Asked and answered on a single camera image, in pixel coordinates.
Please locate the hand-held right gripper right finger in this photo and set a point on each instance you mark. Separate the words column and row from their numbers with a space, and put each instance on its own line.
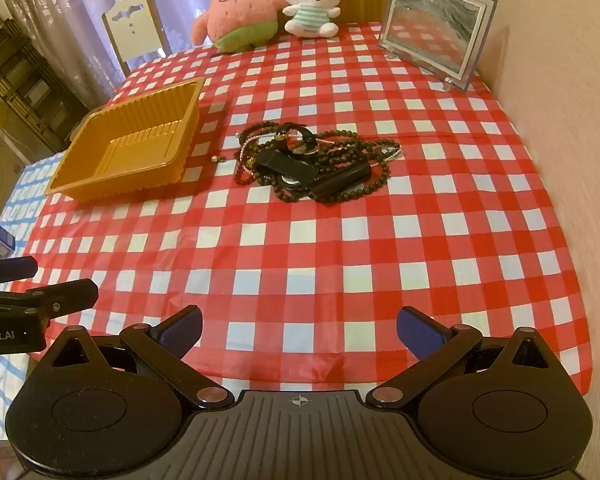
column 420, row 332

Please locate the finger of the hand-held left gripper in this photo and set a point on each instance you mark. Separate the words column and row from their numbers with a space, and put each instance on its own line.
column 70, row 296
column 10, row 270

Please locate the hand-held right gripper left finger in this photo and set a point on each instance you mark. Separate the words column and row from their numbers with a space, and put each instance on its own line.
column 182, row 332

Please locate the yellow plastic tray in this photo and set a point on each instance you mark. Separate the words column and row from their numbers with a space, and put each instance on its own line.
column 130, row 160

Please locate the black wristwatch gold dial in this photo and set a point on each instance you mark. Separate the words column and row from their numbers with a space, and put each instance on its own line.
column 306, row 142

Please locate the blue checked cloth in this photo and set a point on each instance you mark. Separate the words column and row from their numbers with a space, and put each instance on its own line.
column 20, row 200

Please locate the red checked tablecloth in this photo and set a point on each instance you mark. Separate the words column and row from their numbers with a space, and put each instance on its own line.
column 330, row 260

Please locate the dark folding metal rack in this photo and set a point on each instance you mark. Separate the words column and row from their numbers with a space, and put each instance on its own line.
column 20, row 85

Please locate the white wooden chair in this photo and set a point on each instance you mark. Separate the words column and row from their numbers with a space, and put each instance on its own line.
column 130, row 25

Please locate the framed sand picture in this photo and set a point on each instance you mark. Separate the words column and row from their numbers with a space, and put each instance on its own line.
column 430, row 30

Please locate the pink starfish plush toy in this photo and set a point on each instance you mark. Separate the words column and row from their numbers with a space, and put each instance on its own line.
column 235, row 10

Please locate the white bunny plush toy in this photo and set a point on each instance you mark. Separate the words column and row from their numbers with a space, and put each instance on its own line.
column 310, row 5

